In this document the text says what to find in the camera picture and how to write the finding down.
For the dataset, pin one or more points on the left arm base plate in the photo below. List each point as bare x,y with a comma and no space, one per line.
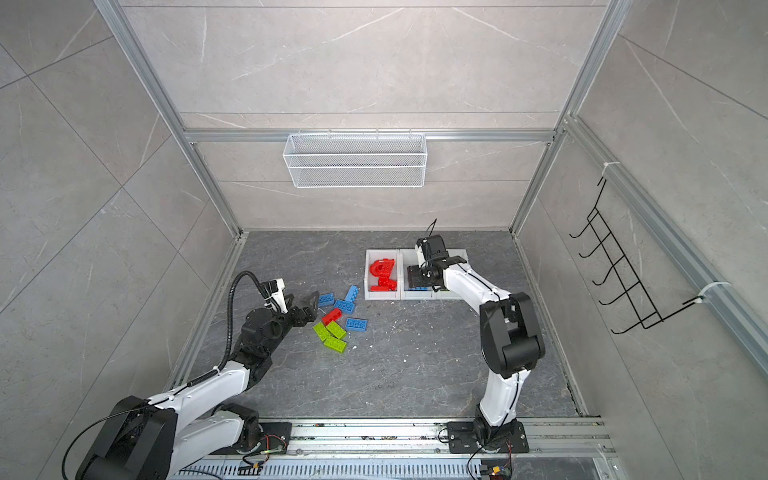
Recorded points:
274,436

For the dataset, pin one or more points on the red lego brick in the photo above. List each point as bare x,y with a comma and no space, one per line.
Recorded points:
384,281
377,288

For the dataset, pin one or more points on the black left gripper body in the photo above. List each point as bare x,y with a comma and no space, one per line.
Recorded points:
295,320

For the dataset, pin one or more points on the green brick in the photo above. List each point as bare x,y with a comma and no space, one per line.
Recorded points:
335,344
322,332
336,330

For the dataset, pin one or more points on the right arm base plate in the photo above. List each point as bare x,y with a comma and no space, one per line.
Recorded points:
469,437

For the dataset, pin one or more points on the white bin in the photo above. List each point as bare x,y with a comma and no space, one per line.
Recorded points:
453,280
372,255
406,258

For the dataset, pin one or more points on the blue brick studs down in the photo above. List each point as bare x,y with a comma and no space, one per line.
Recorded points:
346,307

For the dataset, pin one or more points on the white wire mesh basket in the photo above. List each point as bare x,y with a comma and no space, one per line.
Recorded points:
356,160

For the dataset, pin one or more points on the black wire hook rack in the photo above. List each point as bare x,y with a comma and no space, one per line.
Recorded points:
622,270

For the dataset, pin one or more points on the red arch lego piece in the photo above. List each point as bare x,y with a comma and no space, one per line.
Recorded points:
382,268

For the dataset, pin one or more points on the white middle bin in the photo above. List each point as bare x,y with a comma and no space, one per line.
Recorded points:
406,258

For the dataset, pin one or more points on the white right bin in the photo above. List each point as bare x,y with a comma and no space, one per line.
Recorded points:
453,280

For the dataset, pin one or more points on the white left bin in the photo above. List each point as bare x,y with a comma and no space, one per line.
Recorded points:
372,255

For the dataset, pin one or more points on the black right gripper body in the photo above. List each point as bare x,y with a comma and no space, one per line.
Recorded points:
420,276

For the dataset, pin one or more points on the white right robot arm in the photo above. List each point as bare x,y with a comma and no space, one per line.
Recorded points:
510,335

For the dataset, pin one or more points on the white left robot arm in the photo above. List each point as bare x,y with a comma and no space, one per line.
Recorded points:
156,437

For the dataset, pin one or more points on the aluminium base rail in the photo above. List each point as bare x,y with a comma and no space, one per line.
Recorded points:
419,448

